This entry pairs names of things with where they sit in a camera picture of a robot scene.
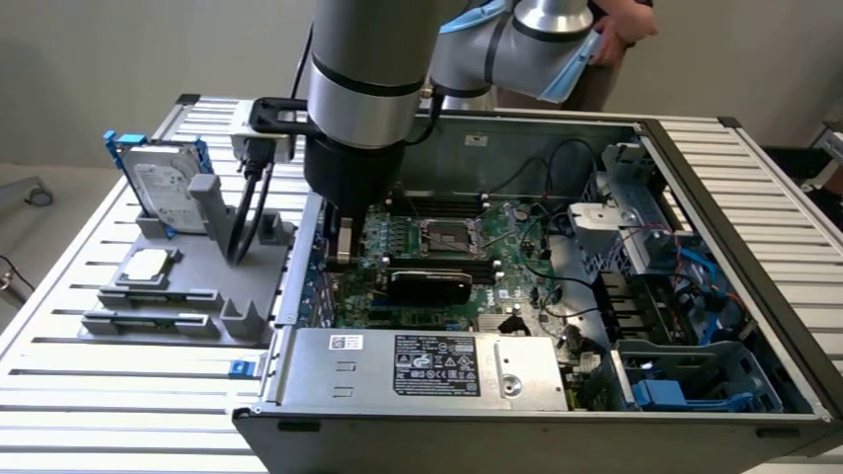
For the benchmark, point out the hard disk in blue carrier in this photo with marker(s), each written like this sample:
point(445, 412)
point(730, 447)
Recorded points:
point(162, 182)

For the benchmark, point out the green RAM stick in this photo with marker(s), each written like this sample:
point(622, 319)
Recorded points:
point(144, 322)

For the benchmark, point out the grey parts rack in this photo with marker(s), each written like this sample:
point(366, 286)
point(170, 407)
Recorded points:
point(198, 296)

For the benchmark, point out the silver CPU chip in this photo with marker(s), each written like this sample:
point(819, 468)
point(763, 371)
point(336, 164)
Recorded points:
point(150, 265)

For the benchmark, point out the grey caster wheel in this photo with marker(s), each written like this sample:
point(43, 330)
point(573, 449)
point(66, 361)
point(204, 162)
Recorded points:
point(39, 196)

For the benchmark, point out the person's bare hand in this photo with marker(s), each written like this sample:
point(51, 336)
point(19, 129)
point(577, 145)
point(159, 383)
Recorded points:
point(629, 27)

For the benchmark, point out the short black RAM slot bank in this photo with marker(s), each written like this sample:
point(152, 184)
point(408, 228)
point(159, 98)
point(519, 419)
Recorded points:
point(489, 277)

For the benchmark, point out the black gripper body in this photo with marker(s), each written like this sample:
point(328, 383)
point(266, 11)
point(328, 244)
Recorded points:
point(352, 173)

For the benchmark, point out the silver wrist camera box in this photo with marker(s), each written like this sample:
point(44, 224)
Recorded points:
point(248, 126)

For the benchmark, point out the small blue clip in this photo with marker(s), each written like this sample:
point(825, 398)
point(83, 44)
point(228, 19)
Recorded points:
point(240, 369)

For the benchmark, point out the black open PC case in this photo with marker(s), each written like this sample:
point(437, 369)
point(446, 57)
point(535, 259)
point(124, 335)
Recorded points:
point(527, 444)

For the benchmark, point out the silver power supply unit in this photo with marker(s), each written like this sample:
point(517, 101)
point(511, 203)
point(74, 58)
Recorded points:
point(422, 370)

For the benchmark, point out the disk bay with blue latch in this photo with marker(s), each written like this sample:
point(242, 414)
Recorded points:
point(698, 375)

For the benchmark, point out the black graphics card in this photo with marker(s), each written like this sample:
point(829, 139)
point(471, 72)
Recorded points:
point(430, 293)

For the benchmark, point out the silver metal disk cage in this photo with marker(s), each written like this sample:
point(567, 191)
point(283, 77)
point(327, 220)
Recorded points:
point(626, 207)

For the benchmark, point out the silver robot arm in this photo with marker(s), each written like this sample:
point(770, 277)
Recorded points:
point(368, 49)

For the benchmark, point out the CPU socket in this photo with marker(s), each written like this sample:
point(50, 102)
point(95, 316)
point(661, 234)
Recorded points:
point(454, 237)

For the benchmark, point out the green motherboard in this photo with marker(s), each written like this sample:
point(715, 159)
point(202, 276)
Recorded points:
point(527, 276)

